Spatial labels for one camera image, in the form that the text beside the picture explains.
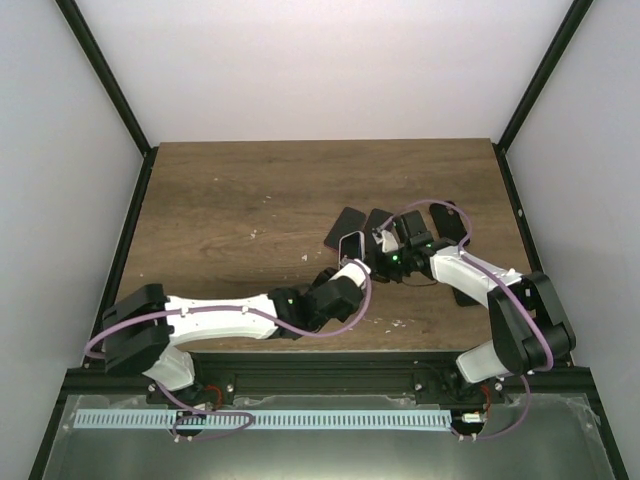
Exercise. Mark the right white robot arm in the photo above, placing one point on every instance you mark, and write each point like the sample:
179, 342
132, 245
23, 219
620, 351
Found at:
529, 327

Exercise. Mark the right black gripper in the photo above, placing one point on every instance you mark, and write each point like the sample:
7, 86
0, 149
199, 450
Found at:
378, 273

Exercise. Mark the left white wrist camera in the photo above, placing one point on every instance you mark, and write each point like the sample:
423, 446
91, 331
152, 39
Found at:
356, 271

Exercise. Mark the black cased phone front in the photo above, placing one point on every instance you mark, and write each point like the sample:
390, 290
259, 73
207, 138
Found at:
375, 219

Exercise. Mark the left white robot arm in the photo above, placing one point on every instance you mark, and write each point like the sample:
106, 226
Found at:
145, 332

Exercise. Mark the black frame post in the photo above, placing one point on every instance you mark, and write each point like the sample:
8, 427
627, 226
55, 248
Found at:
562, 38
81, 30

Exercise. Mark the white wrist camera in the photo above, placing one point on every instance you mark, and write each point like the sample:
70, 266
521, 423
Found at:
356, 271
385, 241

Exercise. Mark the left black frame post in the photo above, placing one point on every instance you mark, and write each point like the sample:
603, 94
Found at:
81, 30

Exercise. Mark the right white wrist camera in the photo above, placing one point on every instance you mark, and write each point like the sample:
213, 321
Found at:
385, 241

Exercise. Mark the black cased phone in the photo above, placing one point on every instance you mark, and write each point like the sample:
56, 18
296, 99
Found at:
375, 219
348, 221

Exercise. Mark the light blue slotted cable duct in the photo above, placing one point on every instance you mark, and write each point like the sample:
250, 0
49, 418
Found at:
396, 420

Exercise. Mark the right black frame post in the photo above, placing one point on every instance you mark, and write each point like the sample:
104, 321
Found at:
562, 38

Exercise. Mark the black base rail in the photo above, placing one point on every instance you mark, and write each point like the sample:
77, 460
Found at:
427, 377

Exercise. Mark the beige cased phone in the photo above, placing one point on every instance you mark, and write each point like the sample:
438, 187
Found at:
351, 247

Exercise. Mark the metal front panel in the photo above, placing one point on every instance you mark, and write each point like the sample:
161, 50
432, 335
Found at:
538, 437

